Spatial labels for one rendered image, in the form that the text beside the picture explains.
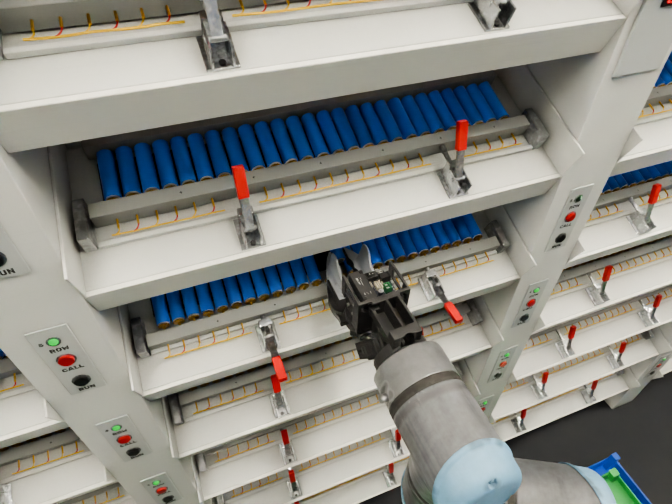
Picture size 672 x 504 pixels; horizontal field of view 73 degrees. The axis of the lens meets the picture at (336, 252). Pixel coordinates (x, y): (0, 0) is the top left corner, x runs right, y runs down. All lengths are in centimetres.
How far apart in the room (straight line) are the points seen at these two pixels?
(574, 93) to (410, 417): 44
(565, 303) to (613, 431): 88
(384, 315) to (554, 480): 27
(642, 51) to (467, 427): 46
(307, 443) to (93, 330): 59
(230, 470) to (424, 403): 60
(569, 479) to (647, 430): 132
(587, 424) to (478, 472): 140
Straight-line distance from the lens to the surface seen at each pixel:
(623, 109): 71
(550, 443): 178
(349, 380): 87
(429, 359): 52
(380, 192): 58
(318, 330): 69
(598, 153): 73
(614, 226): 98
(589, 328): 133
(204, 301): 68
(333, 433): 104
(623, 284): 119
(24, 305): 54
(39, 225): 48
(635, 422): 195
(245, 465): 103
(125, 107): 42
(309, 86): 44
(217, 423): 85
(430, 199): 59
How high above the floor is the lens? 150
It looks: 44 degrees down
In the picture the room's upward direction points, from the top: straight up
